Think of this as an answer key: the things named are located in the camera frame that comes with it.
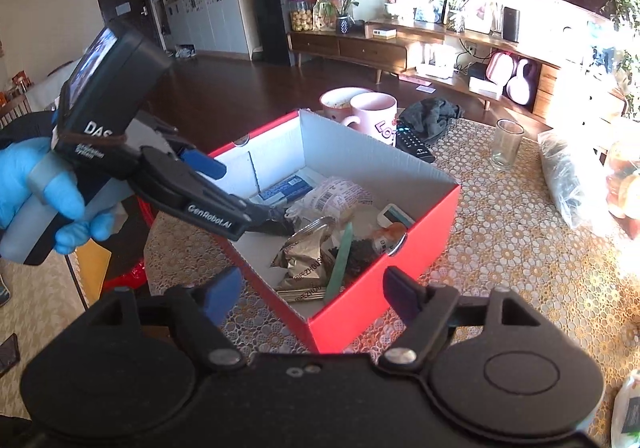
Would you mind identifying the silver foil snack packet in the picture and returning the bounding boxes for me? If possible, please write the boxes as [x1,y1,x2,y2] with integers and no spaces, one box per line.
[271,216,336,303]

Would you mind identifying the blue snack packet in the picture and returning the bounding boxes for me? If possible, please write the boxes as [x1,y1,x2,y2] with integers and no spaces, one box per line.
[250,168,324,208]

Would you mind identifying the green stick packet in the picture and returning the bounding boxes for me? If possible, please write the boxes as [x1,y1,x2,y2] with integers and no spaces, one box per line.
[323,222,354,305]

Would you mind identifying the white purple bread packet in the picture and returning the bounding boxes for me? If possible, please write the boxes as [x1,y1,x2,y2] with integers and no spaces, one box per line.
[285,176,373,222]

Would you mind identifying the clear bag black bits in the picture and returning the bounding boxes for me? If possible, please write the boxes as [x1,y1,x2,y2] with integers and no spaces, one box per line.
[322,238,382,286]

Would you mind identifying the left hand blue glove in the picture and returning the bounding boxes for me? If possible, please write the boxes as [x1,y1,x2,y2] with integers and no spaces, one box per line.
[1,137,119,254]

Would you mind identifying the lace tablecloth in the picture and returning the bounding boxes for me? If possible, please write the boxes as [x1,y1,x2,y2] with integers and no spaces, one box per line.
[1,120,639,447]

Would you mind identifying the red cardboard box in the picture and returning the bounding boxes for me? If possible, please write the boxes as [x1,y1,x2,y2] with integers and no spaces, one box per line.
[207,108,462,355]

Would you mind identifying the black remote control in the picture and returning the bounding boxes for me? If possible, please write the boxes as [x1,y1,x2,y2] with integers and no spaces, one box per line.
[396,124,435,163]

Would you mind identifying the pink mug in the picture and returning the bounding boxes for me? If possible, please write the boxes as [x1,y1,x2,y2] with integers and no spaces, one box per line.
[341,92,398,147]

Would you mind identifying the black cloth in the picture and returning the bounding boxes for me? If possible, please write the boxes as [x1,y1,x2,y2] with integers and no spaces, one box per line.
[399,97,464,142]

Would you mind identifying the clear drinking glass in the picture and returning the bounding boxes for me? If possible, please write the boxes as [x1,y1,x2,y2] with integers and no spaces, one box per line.
[490,119,525,171]

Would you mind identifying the clear bag dark contents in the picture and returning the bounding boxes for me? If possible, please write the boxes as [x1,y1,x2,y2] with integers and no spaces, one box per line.
[537,127,608,234]

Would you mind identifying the clear plastic fruit bin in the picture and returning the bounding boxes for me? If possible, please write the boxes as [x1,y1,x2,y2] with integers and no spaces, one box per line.
[604,142,639,240]

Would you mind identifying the wooden tv sideboard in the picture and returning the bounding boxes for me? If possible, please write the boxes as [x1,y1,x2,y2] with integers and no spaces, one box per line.
[286,17,629,126]

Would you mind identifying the potted tree plant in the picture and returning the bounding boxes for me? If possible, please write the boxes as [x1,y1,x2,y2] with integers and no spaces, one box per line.
[601,0,639,122]

